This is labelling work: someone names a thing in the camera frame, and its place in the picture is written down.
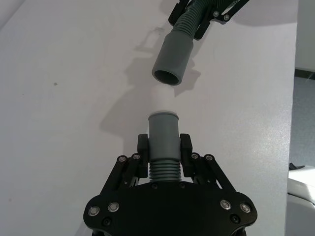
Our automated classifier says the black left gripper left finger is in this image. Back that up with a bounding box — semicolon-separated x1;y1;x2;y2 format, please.
102;133;151;195

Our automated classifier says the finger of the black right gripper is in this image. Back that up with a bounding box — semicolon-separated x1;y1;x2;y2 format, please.
195;0;248;40
168;0;190;26

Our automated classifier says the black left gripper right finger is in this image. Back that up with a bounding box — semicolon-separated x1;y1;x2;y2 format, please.
179;133;233;195

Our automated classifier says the grey corrugated hose ringed cuff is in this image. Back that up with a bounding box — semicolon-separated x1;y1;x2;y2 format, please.
147;112;182;183

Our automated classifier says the grey corrugated hose smooth cuff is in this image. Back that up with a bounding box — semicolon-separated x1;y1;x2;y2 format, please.
151;0;236;87

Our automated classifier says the white plastic tube connector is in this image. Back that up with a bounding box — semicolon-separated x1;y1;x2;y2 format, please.
150;85;176;114

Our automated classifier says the small black object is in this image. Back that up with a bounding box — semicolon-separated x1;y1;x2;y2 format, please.
289;162;306;171

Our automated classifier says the white rounded plastic object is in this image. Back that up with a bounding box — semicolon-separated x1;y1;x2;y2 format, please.
287;169;315;236

